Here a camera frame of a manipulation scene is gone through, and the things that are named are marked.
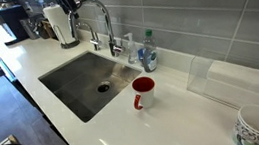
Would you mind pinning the dark coffee machine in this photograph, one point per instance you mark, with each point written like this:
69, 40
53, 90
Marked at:
12, 22

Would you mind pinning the clear acrylic box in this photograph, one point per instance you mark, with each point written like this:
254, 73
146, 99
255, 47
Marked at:
231, 82

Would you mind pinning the stainless steel sink basin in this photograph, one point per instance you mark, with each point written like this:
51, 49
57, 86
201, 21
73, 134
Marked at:
81, 85

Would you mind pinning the round sink drain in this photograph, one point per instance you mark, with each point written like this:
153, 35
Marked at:
103, 87

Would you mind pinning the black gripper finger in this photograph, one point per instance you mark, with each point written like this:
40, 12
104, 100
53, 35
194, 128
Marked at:
75, 9
64, 5

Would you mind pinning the metal canister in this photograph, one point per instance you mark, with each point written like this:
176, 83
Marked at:
29, 29

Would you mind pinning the clear pump soap dispenser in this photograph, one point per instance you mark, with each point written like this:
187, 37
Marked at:
131, 52

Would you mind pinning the small chrome tap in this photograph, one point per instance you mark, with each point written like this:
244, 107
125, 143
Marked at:
94, 40

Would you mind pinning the tall chrome kitchen faucet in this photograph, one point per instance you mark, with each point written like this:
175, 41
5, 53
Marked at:
110, 34

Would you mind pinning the green-capped dish soap bottle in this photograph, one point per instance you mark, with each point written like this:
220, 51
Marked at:
150, 58

